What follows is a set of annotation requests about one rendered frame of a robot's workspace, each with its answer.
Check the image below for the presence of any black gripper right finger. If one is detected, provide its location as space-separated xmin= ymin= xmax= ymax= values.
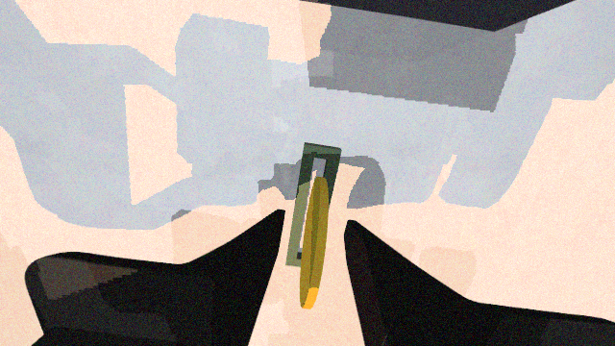
xmin=344 ymin=220 xmax=615 ymax=346

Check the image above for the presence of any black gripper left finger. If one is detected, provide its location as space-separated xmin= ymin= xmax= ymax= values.
xmin=24 ymin=209 xmax=285 ymax=346

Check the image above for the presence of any gold coin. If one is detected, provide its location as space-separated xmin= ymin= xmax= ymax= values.
xmin=300 ymin=177 xmax=329 ymax=309

